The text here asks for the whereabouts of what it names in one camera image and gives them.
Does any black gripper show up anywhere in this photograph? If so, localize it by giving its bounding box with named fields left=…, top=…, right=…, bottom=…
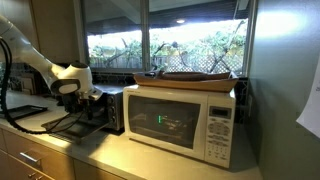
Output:
left=61, top=93, right=95, bottom=121

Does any black baking tray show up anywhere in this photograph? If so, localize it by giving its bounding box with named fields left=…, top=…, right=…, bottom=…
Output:
left=0, top=104, right=49, bottom=121

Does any wooden base cabinet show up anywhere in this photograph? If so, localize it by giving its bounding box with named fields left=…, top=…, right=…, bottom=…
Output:
left=0, top=128, right=128, bottom=180

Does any white microwave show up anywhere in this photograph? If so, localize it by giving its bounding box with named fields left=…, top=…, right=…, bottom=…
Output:
left=122, top=84, right=237, bottom=169

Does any dark wooden dish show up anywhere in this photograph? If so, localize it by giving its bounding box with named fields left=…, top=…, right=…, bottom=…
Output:
left=159, top=70, right=231, bottom=82

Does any wooden serving tray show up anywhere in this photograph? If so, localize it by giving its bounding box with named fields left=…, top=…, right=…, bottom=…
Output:
left=133, top=71, right=240, bottom=93

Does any white paper sheet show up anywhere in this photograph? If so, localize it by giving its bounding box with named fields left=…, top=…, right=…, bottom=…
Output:
left=295, top=54, right=320, bottom=139

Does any metal drawer handle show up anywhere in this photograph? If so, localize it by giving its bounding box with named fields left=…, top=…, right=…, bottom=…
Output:
left=19, top=151, right=43, bottom=164

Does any small metal cabinet handle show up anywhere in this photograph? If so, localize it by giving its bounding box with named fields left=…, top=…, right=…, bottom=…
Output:
left=28, top=171, right=46, bottom=180

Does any wooden wall cabinet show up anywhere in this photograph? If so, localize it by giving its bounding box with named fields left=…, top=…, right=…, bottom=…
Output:
left=0, top=0, right=82, bottom=64

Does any window frame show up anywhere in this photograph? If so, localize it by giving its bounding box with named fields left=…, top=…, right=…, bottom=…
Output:
left=73, top=0, right=258, bottom=78

